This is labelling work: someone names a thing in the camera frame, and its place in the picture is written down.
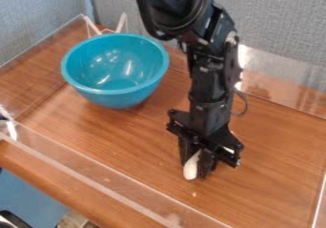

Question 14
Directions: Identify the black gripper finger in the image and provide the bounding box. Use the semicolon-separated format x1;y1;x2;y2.
197;149;216;178
177;136;199;164

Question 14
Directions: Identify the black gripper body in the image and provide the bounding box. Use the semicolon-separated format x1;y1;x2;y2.
167;110;244;168

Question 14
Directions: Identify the white mushroom with red cap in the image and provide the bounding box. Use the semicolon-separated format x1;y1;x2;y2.
181;145;235;181

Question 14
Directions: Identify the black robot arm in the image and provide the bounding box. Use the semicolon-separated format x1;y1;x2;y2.
136;0;243;180

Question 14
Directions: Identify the blue plastic bowl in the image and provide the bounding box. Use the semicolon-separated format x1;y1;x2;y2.
61;33;169;109

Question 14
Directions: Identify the clear acrylic barrier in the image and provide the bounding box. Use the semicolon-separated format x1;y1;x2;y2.
0;18;326;228

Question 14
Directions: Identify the black cable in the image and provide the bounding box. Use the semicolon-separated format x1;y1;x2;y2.
227;88;250;118

